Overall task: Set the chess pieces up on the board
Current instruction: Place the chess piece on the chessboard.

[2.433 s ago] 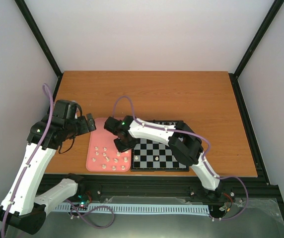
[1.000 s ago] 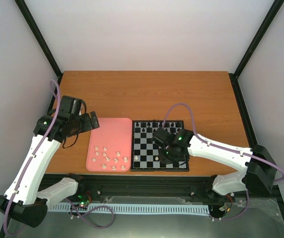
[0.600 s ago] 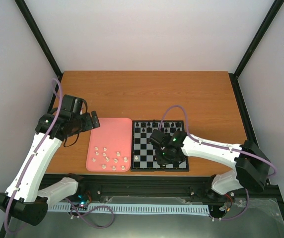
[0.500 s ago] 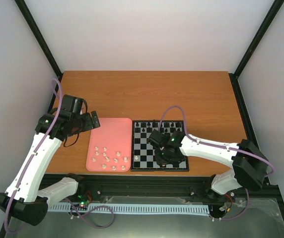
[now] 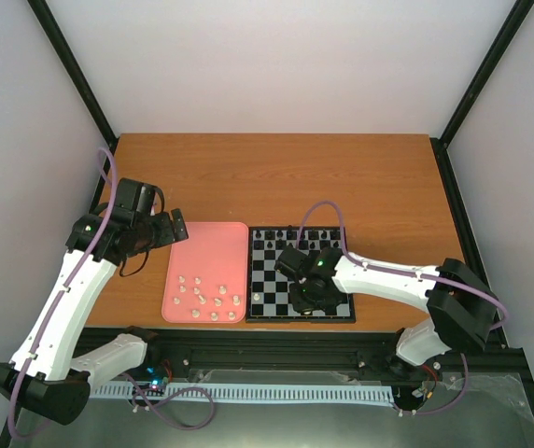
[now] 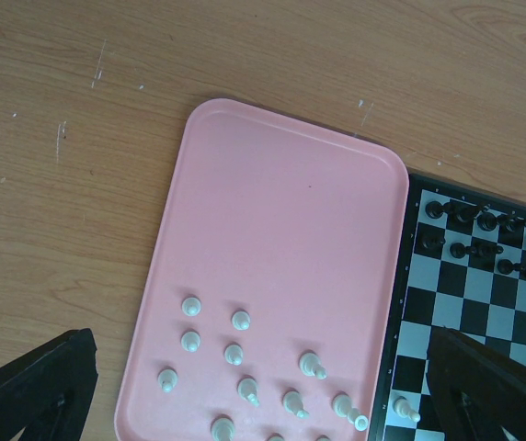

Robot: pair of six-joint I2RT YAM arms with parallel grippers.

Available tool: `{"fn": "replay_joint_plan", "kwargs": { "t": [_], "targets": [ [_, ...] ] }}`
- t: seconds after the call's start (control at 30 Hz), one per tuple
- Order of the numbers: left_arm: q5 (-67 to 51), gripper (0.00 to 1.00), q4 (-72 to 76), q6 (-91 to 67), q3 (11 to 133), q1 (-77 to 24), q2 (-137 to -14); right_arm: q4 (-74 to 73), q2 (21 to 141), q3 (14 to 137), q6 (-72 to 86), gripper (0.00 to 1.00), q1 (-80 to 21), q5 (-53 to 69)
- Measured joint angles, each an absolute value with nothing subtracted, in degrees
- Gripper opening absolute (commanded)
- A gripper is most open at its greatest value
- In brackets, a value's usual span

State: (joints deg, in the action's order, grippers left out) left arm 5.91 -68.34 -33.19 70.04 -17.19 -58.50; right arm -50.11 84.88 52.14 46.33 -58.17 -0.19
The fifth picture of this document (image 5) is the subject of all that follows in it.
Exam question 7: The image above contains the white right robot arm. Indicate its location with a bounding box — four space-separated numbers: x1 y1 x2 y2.
275 245 507 380

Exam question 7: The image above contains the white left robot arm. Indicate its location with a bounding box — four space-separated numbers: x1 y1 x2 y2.
0 178 188 425

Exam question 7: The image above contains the black white chess board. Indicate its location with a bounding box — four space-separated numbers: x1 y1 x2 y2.
246 237 356 323

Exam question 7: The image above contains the row of black chess pieces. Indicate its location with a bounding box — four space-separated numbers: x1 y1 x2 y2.
249 226 342 251

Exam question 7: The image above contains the green circuit board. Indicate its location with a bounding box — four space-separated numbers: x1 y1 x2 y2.
148 377 169 393

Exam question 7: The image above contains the pink plastic tray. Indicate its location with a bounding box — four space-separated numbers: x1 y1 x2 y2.
162 222 249 325

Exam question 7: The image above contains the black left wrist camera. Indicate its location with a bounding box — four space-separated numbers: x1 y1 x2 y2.
114 177 165 216

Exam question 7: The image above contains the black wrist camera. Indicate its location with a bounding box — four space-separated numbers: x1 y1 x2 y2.
114 177 165 216
274 245 316 282

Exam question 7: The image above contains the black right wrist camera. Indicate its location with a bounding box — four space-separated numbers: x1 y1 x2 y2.
274 245 316 282

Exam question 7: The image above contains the light blue cable duct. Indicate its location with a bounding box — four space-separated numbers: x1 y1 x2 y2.
91 381 394 407

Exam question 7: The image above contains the black left frame post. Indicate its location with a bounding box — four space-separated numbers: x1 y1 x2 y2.
26 0 119 146

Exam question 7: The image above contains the black frame post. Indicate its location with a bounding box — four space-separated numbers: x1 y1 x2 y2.
438 0 534 147
26 0 119 146

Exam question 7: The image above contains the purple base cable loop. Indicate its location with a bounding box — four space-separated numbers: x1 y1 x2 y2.
124 375 217 429

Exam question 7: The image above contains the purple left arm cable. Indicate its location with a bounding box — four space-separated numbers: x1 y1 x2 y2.
7 147 119 440

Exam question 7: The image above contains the black right frame post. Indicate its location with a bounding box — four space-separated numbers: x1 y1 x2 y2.
438 0 534 147

